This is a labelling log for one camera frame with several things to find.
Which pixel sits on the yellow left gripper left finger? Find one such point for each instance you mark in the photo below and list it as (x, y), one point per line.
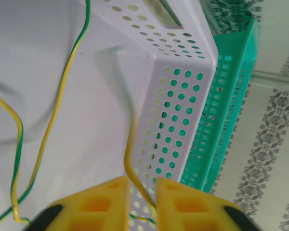
(94, 209)

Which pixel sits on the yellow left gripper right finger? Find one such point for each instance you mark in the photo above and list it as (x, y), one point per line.
(195, 209)

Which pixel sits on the teal plastic basket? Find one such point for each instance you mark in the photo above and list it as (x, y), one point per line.
(240, 50)

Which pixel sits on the purple plastic basket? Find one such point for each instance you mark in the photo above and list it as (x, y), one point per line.
(38, 48)

